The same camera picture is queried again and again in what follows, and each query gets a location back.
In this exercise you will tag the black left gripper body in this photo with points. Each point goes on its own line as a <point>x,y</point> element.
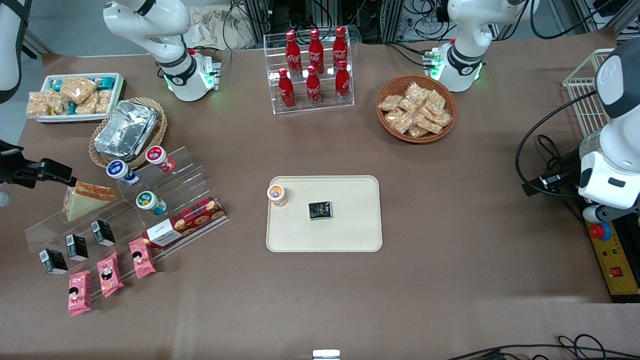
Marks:
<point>568,163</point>

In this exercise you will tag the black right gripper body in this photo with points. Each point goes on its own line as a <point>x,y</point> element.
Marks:
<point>11,169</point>

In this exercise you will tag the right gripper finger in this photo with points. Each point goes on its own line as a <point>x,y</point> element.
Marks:
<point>59,171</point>

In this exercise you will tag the triangle sandwich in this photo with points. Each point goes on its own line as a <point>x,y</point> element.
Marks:
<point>85,205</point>

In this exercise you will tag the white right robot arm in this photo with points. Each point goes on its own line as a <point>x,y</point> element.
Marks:
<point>170,30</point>

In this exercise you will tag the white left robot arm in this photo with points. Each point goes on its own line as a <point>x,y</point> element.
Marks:
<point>470,30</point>

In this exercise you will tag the beige plastic tray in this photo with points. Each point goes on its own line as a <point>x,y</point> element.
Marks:
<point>355,200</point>

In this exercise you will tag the clear acrylic step stand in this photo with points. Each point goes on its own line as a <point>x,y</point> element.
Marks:
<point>192,182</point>
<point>52,229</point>

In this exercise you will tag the blue lid yogurt cup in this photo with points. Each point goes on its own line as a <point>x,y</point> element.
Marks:
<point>117,169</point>

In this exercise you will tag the teal snack pack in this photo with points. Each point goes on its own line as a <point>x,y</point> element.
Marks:
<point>55,85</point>
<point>71,109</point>
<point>105,82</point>

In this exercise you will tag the puffed rice snack pack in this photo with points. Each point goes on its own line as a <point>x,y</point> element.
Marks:
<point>418,132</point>
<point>77,89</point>
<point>37,104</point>
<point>87,105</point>
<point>390,103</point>
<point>417,92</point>
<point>400,121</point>
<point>436,101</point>
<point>429,125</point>
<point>57,102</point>
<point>444,119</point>
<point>409,106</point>
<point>103,101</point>

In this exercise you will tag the red emergency stop button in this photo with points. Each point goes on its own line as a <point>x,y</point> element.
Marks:
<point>599,231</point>

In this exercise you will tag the small black drink carton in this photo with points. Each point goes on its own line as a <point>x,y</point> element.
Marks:
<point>52,261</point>
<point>76,246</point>
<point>102,232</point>

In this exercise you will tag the aluminium foil container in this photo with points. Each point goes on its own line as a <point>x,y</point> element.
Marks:
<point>125,130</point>

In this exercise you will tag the green lid yogurt cup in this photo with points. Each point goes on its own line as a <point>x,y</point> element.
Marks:
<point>146,200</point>

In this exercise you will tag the red lid yogurt cup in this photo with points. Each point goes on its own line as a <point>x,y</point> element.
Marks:
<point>157,156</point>

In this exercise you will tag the black yellow control box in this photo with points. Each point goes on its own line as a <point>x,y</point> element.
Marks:
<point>612,260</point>

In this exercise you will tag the white plastic bin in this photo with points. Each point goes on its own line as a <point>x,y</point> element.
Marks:
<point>120,87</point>

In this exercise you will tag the oval wicker basket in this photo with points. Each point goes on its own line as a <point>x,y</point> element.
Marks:
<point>162,125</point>

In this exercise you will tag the pink cartoon snack pack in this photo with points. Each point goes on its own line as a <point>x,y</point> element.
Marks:
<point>79,292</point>
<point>110,274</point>
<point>142,257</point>

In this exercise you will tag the red tartan cookie box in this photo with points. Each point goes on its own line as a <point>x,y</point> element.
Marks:
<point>190,222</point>

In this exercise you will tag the round wicker basket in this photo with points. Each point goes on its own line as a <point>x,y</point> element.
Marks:
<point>386,89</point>

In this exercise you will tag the crumpled beige cloth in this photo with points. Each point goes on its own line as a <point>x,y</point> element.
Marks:
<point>215,27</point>

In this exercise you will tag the orange lid cup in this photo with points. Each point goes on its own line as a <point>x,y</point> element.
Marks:
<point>276,192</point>

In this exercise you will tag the red cola bottle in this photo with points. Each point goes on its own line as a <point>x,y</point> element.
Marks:
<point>340,47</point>
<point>342,85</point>
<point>293,52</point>
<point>316,50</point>
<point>313,90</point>
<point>286,92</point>

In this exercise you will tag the small black packet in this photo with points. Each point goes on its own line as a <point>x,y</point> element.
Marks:
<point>320,210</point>

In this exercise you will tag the clear acrylic bottle rack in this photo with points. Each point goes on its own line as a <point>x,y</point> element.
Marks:
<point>327,101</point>

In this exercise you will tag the aluminium extrusion frame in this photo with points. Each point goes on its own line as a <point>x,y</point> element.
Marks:
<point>257,20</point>
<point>625,20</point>

